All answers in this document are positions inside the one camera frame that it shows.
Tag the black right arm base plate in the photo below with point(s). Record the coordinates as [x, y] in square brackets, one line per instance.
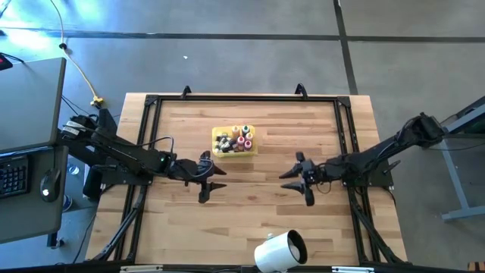
[379, 181]

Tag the brown striped object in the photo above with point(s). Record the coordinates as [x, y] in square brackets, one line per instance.
[476, 266]

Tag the black device with red light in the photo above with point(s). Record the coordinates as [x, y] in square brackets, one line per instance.
[4, 61]

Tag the green-tipped food colouring bottle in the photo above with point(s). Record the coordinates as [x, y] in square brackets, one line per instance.
[245, 129]

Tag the grey metal table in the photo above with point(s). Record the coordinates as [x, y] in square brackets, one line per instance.
[452, 178]

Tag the black desk leg frame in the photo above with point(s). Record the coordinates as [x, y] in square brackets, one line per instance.
[92, 184]

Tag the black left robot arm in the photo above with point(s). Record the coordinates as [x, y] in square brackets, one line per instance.
[129, 155]

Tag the black aluminium table frame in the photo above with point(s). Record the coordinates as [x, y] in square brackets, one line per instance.
[246, 98]

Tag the black computer mouse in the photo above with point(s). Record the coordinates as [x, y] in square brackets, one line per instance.
[50, 186]

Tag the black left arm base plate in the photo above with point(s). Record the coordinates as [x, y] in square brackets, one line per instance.
[125, 179]

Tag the yellow plastic bin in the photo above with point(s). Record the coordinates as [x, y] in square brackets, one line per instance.
[253, 152]

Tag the silver metal bracket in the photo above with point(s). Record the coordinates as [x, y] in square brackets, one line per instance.
[352, 270]
[140, 269]

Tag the large yellow food colouring bottle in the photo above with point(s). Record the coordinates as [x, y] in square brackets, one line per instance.
[235, 131]

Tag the large red food colouring bottle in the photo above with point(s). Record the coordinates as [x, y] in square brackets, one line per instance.
[248, 145]
[240, 141]

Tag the large orange food colouring bottle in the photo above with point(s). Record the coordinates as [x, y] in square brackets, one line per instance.
[249, 136]

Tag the white cylindrical housing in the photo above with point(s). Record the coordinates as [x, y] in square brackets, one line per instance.
[278, 252]

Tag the black backlit keyboard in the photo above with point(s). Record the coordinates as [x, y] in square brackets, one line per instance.
[15, 176]

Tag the small black desk foot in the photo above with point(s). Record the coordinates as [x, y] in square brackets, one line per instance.
[57, 242]

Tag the black hooked frame bracket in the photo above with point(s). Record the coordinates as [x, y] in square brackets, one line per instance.
[301, 88]
[186, 89]

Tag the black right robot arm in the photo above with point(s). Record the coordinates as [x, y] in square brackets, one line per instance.
[379, 149]

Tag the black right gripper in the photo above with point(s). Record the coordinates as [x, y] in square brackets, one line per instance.
[312, 172]

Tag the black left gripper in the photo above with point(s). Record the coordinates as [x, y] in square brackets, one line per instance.
[185, 170]

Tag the grey desk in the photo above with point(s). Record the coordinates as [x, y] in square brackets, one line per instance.
[30, 220]

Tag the small clear white object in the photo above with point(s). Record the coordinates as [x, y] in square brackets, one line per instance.
[74, 170]

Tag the round blue white object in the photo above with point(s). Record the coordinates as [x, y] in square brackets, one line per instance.
[68, 203]

